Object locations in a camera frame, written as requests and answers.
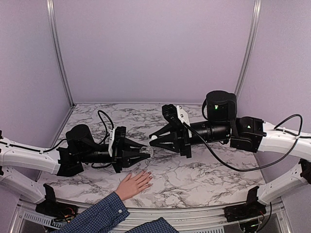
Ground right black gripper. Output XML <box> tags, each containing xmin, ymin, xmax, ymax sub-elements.
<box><xmin>149</xmin><ymin>121</ymin><xmax>232</xmax><ymax>159</ymax></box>

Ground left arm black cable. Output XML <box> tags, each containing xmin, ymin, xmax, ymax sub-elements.
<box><xmin>91</xmin><ymin>110</ymin><xmax>116</xmax><ymax>169</ymax></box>

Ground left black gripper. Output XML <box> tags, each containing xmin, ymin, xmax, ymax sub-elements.
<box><xmin>79</xmin><ymin>138</ymin><xmax>150</xmax><ymax>174</ymax></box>

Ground left aluminium frame post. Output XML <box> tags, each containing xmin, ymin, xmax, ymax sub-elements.
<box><xmin>47</xmin><ymin>0</ymin><xmax>75</xmax><ymax>109</ymax></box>

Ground blue checkered shirt body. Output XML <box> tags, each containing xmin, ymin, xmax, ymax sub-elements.
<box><xmin>127</xmin><ymin>217</ymin><xmax>179</xmax><ymax>233</ymax></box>

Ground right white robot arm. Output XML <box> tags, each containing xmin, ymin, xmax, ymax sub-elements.
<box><xmin>149</xmin><ymin>90</ymin><xmax>311</xmax><ymax>217</ymax></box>

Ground blue checkered sleeve forearm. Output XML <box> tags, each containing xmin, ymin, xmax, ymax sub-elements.
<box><xmin>56</xmin><ymin>192</ymin><xmax>129</xmax><ymax>233</ymax></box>

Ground aluminium frame post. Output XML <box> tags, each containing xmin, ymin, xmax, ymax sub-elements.
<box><xmin>47</xmin><ymin>0</ymin><xmax>75</xmax><ymax>109</ymax></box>
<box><xmin>235</xmin><ymin>0</ymin><xmax>262</xmax><ymax>98</ymax></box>

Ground front aluminium rail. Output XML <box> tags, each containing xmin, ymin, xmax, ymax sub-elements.
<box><xmin>8</xmin><ymin>200</ymin><xmax>292</xmax><ymax>233</ymax></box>

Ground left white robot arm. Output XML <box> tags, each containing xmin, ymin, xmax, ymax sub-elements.
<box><xmin>0</xmin><ymin>124</ymin><xmax>151</xmax><ymax>216</ymax></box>

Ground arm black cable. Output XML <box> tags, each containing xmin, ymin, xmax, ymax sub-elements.
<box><xmin>183</xmin><ymin>114</ymin><xmax>311</xmax><ymax>172</ymax></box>
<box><xmin>91</xmin><ymin>110</ymin><xmax>116</xmax><ymax>169</ymax></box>

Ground clear nail polish bottle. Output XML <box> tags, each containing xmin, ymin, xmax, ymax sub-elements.
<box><xmin>139</xmin><ymin>146</ymin><xmax>154</xmax><ymax>158</ymax></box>

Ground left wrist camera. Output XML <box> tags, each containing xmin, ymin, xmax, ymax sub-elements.
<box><xmin>108</xmin><ymin>126</ymin><xmax>126</xmax><ymax>158</ymax></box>

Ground right aluminium frame post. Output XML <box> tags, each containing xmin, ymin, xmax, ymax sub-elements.
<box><xmin>235</xmin><ymin>0</ymin><xmax>262</xmax><ymax>98</ymax></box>

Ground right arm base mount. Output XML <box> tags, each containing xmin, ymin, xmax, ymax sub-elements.
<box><xmin>224</xmin><ymin>186</ymin><xmax>267</xmax><ymax>222</ymax></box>

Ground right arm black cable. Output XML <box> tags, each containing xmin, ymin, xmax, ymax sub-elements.
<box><xmin>183</xmin><ymin>114</ymin><xmax>311</xmax><ymax>172</ymax></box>

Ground person's bare hand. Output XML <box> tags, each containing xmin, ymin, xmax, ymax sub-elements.
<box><xmin>114</xmin><ymin>170</ymin><xmax>153</xmax><ymax>201</ymax></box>

